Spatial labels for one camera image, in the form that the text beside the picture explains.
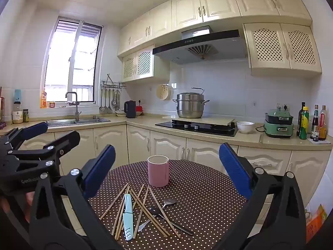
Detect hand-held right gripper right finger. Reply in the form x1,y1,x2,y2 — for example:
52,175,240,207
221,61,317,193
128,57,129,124
216,143,307,250

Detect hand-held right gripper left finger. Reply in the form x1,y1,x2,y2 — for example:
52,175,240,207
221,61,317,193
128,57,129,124
29,145,117,250

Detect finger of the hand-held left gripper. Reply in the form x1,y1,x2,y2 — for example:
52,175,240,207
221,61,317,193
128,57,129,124
0,122,48,151
0,131,81,175

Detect bunch of wooden chopsticks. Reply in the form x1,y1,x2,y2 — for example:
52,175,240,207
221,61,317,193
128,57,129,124
99,183,182,241

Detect pink cup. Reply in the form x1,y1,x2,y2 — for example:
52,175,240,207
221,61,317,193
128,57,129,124
147,155,169,188

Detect row of hanging cooking utensils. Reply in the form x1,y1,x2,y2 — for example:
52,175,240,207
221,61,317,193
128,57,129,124
99,87,121,114

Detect person's left hand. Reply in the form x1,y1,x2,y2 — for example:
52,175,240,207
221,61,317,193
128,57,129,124
0,191,35,223

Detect stainless steel sink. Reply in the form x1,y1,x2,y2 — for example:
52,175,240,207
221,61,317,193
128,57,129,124
46,117,111,128

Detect blue-capped bottle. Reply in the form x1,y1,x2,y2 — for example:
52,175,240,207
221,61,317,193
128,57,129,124
12,89,23,124

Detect metal sink faucet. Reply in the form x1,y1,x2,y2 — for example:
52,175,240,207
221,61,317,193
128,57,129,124
65,92,82,121

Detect white bowl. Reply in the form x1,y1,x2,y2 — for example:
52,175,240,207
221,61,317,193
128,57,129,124
236,121,255,134

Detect black glass cooktop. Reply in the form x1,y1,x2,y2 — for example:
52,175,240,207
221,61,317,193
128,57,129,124
155,118,238,137

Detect light blue sheathed knife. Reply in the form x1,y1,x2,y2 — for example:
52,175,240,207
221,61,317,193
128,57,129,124
122,194,134,241

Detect green electric multicooker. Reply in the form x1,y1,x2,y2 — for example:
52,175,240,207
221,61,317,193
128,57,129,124
263,109,295,138

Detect dark metal spoon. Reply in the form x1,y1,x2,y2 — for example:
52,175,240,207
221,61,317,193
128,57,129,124
148,207,194,236

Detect black electric kettle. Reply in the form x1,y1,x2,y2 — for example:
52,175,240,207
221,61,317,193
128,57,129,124
124,100,137,119

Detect silver metal spoon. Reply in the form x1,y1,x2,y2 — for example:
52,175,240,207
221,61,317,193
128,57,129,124
137,198,177,232

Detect cream base cabinets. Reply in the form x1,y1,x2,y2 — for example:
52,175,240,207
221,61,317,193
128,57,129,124
0,124,332,209

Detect stainless steel steamer pot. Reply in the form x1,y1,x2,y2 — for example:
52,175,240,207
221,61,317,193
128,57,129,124
172,87,210,119

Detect kitchen window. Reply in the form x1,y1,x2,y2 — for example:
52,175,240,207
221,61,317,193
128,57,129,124
40,16,104,109

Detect green yellow-capped bottle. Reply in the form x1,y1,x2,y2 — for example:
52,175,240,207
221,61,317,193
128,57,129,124
299,106,310,140

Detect dark olive oil bottle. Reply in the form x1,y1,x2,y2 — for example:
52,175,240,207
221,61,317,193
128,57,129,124
297,102,306,136

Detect orange cardboard box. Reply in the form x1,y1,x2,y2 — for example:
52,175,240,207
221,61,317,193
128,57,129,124
306,204,328,243

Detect dark sauce bottle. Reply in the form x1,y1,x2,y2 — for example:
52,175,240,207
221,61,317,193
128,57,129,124
311,105,320,140

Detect reddish liquid bottle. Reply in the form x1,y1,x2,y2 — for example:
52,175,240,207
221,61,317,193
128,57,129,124
319,105,327,141

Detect cream round perforated tray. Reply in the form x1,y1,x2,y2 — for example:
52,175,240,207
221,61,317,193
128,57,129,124
156,84,173,101

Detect cream lattice door cabinet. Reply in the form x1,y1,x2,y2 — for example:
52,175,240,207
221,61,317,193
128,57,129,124
121,45,170,82
243,23,322,78

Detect black grey range hood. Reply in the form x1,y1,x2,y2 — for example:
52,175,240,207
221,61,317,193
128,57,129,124
152,25,247,65

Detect metal wall utensil rack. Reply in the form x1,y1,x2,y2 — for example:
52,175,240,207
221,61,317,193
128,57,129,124
100,73,127,89

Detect cream upper wall cabinets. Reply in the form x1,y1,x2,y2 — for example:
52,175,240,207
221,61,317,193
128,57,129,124
117,0,313,58

